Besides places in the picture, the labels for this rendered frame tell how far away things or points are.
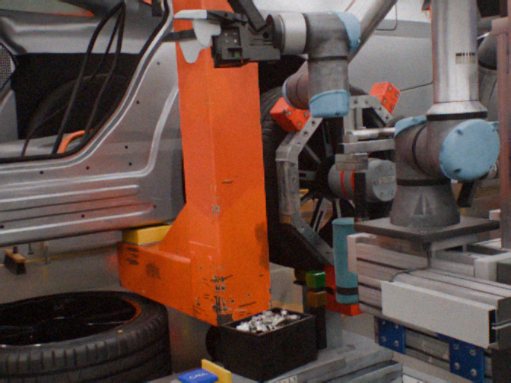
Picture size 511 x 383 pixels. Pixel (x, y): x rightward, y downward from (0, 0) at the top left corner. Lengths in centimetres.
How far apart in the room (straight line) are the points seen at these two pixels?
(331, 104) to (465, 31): 30
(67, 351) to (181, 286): 37
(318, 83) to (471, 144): 31
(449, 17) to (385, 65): 152
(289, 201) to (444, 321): 92
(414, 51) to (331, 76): 177
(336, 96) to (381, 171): 90
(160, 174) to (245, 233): 54
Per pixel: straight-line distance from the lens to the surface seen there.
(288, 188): 208
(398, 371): 256
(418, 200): 148
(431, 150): 138
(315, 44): 126
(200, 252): 185
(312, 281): 178
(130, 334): 193
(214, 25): 119
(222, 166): 176
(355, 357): 245
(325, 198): 231
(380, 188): 213
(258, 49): 123
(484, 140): 136
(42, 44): 400
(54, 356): 187
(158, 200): 225
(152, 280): 216
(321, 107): 126
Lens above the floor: 107
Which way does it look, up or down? 6 degrees down
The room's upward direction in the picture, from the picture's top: 3 degrees counter-clockwise
